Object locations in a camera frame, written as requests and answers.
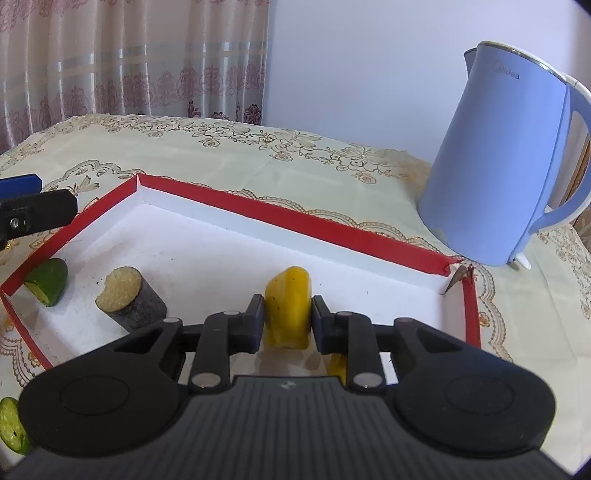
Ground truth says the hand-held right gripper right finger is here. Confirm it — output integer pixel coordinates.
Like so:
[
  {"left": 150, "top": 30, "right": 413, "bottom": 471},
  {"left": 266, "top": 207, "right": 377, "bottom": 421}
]
[{"left": 311, "top": 295, "right": 462, "bottom": 393}]

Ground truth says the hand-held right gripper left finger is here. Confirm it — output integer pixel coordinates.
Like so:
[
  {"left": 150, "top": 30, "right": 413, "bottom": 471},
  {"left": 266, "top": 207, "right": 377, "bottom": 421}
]
[{"left": 113, "top": 293, "right": 267, "bottom": 393}]

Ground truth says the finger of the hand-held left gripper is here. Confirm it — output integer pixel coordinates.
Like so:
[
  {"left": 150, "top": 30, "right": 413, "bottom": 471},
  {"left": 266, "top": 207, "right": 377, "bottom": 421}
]
[
  {"left": 0, "top": 174, "right": 41, "bottom": 197},
  {"left": 0, "top": 188, "right": 78, "bottom": 247}
]

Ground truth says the large yellow pepper piece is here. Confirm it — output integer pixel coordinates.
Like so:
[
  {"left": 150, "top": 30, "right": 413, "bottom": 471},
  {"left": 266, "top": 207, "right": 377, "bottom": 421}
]
[{"left": 263, "top": 266, "right": 314, "bottom": 350}]

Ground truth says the red and white tray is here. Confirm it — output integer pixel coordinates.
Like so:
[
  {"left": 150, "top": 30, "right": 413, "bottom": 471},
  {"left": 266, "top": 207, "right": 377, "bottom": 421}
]
[{"left": 0, "top": 173, "right": 483, "bottom": 386}]

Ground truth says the small yellow pepper piece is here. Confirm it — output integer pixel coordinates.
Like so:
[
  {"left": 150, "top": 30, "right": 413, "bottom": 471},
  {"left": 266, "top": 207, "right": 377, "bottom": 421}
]
[{"left": 329, "top": 353, "right": 348, "bottom": 384}]

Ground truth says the green cucumber piece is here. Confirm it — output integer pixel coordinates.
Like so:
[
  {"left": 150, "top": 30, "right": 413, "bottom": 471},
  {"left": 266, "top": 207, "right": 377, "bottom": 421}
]
[{"left": 24, "top": 257, "right": 68, "bottom": 308}]

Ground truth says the pink patterned curtain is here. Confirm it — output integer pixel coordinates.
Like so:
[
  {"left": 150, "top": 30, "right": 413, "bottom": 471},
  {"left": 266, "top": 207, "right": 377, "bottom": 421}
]
[{"left": 0, "top": 0, "right": 271, "bottom": 153}]

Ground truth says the cream floral tablecloth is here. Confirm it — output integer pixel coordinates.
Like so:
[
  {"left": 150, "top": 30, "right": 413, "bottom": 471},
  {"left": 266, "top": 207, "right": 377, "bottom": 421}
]
[{"left": 0, "top": 113, "right": 591, "bottom": 462}]

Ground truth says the green cucumber slice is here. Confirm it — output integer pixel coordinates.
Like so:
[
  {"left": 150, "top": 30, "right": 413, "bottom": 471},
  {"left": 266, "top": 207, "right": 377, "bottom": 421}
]
[{"left": 0, "top": 397, "right": 33, "bottom": 455}]

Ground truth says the blue electric kettle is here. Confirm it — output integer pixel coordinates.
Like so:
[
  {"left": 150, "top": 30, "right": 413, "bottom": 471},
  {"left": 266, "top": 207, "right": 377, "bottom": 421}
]
[{"left": 417, "top": 41, "right": 591, "bottom": 271}]

